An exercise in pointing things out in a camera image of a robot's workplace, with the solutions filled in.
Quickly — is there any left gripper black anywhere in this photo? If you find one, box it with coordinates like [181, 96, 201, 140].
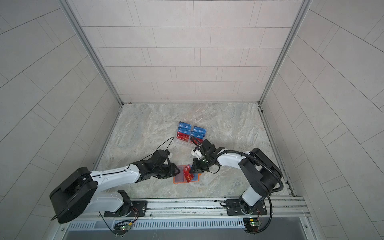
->
[152, 163, 183, 180]

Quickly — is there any red vip card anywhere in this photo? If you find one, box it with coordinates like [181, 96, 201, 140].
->
[174, 173, 185, 184]
[191, 136, 203, 145]
[177, 132, 190, 142]
[183, 165, 194, 183]

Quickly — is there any orange card holder wallet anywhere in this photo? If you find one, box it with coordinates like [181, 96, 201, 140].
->
[173, 164, 200, 184]

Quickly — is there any clear acrylic card display stand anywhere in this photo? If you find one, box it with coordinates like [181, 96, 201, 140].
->
[176, 122, 207, 145]

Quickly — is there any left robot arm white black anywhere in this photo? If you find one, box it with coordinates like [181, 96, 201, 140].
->
[49, 150, 181, 224]

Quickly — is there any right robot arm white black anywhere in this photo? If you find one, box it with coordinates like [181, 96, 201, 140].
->
[190, 137, 284, 215]

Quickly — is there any blue card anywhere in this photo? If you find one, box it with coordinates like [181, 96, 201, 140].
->
[178, 127, 191, 135]
[179, 122, 192, 130]
[191, 132, 205, 139]
[193, 126, 207, 135]

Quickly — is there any blue card top right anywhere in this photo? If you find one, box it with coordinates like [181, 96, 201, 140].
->
[193, 126, 207, 135]

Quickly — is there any blue card top left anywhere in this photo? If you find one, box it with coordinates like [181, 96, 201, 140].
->
[179, 122, 192, 130]

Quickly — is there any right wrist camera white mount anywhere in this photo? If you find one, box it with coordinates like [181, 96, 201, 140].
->
[191, 149, 203, 160]

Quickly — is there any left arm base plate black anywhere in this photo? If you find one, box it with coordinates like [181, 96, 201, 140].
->
[103, 201, 148, 218]

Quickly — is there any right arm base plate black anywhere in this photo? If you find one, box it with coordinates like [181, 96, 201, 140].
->
[220, 199, 268, 216]

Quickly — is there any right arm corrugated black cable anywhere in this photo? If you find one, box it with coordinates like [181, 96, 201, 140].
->
[190, 136, 285, 234]

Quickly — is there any left circuit board with wires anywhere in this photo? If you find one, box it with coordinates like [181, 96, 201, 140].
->
[113, 221, 133, 236]

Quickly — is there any circuit board with wires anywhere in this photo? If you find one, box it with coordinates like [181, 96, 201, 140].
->
[243, 218, 260, 234]
[113, 221, 133, 236]

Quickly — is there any right circuit board with wires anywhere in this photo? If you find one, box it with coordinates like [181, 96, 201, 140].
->
[243, 218, 260, 234]

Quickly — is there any aluminium mounting rail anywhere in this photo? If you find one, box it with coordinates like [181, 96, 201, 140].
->
[57, 196, 310, 223]

